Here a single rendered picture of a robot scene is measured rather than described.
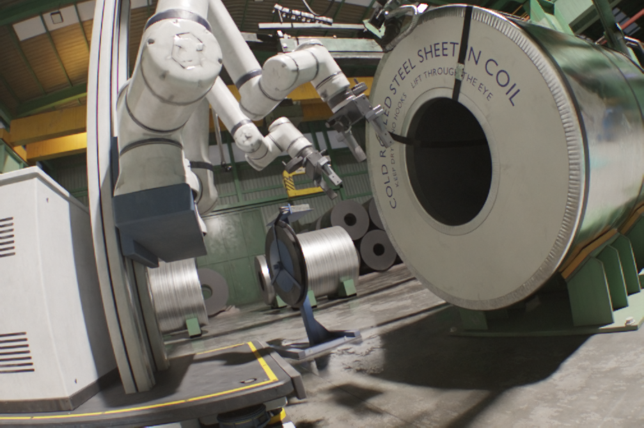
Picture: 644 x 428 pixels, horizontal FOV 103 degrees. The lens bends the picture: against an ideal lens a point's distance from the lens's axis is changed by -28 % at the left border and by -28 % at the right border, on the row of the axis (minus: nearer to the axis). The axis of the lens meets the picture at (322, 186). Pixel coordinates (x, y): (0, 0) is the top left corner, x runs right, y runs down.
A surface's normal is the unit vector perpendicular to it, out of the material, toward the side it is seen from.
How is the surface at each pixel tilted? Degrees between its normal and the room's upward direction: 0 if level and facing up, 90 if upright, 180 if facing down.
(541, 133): 90
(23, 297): 90
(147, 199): 90
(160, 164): 68
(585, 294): 90
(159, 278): 64
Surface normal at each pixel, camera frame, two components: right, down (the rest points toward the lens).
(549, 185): -0.91, 0.16
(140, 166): 0.00, -0.60
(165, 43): 0.54, -0.26
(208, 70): 0.72, -0.18
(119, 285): 0.27, -0.31
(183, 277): 0.21, -0.60
